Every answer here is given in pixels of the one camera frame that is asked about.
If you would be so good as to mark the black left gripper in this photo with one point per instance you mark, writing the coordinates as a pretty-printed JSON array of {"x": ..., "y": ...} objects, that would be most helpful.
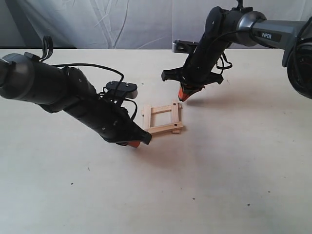
[{"x": 116, "y": 126}]

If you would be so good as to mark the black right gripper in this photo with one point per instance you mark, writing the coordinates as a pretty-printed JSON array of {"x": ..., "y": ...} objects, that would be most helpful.
[{"x": 193, "y": 78}]

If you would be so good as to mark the light wooden slat with screw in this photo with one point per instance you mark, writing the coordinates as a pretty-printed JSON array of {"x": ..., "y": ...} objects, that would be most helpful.
[{"x": 175, "y": 116}]

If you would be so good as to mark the wooden stick with holes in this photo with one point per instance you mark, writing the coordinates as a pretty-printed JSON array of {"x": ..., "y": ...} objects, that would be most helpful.
[{"x": 165, "y": 128}]

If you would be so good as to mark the plain wooden stick top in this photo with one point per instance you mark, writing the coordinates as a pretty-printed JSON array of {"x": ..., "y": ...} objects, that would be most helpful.
[{"x": 162, "y": 109}]

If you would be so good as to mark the plain wooden stick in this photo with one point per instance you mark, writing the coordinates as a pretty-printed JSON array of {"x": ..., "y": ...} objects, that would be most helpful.
[
  {"x": 147, "y": 117},
  {"x": 162, "y": 109}
]

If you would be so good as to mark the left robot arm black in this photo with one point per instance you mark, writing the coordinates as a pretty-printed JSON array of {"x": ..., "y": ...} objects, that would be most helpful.
[{"x": 64, "y": 87}]

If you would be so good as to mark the right robot arm Piper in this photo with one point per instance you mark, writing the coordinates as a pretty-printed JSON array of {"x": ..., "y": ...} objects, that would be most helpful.
[{"x": 244, "y": 26}]

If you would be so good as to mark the white backdrop cloth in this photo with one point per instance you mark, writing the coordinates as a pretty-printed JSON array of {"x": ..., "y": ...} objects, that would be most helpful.
[{"x": 104, "y": 24}]

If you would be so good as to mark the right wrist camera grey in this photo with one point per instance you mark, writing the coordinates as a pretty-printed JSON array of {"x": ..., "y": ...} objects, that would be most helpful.
[{"x": 186, "y": 47}]

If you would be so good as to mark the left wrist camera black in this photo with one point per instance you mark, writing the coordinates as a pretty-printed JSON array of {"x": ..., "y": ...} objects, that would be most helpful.
[{"x": 121, "y": 90}]

